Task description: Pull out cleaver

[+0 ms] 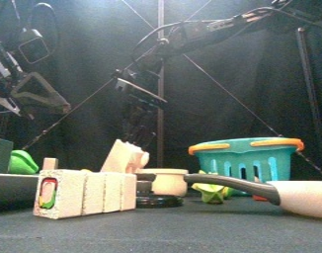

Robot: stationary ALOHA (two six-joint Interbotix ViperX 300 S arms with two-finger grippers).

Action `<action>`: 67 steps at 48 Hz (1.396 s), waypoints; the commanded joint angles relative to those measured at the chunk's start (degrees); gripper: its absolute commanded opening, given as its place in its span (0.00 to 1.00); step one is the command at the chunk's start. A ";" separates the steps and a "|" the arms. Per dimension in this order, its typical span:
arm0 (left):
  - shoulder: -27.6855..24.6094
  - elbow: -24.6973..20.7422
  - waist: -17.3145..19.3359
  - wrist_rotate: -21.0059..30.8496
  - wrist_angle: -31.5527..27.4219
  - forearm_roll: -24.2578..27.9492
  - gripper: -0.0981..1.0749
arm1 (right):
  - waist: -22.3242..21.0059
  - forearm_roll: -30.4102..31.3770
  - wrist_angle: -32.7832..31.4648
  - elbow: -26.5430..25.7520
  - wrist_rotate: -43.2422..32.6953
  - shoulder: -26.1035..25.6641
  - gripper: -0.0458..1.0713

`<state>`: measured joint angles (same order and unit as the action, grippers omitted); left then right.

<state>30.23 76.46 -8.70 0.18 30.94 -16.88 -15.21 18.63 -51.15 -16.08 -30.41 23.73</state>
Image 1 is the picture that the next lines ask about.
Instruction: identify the cream toy pot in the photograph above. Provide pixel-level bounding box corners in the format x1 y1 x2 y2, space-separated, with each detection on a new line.
138 168 190 198

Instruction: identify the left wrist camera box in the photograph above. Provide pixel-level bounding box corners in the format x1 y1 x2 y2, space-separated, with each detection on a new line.
17 28 53 65

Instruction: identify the dark slanted frame pole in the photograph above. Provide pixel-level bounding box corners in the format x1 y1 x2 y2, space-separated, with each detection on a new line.
296 27 322 156

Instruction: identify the grey flat tray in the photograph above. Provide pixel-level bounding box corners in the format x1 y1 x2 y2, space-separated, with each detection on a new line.
0 173 42 207

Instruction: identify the white pan with grey handle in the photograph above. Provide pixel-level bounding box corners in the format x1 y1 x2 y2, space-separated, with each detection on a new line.
184 173 322 220

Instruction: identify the green toy pepper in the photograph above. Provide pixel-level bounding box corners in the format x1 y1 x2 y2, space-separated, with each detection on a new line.
9 149 41 175

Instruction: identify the dark green box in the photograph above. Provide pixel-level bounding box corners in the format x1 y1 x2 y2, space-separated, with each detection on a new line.
0 137 15 174

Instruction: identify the vertical metal frame pole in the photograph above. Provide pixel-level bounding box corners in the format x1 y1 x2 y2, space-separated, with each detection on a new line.
157 0 166 169

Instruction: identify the black round lid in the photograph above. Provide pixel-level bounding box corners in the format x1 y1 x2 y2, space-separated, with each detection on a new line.
136 193 185 210

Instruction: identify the teal basket with orange handles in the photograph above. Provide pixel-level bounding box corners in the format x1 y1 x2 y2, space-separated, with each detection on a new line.
188 136 307 199

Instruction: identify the small wooden knife handle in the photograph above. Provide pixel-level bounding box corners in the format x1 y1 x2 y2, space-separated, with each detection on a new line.
42 157 59 171

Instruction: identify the green toy lettuce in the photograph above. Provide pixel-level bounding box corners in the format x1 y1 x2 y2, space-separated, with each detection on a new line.
190 170 236 205

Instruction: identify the toy knife with wooden handle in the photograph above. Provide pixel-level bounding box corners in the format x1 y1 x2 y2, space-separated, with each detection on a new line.
128 141 152 174

